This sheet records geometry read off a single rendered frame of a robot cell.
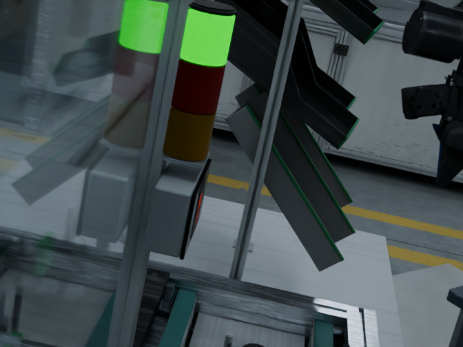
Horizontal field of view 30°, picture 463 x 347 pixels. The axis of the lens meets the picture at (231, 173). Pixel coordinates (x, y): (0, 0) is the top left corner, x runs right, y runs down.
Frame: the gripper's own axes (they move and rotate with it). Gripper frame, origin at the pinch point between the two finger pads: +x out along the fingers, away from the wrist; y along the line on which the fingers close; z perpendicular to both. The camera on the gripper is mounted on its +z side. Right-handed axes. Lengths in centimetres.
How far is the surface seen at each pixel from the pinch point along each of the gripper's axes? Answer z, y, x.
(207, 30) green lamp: 31.7, 26.5, -13.0
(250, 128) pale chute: 26.0, -17.9, 7.8
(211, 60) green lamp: 30.6, 26.2, -10.3
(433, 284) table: -16, -51, 38
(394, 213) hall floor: -55, -331, 122
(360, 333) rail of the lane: 2.6, -5.0, 29.7
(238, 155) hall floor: 34, -370, 126
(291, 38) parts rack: 23.7, -14.0, -7.5
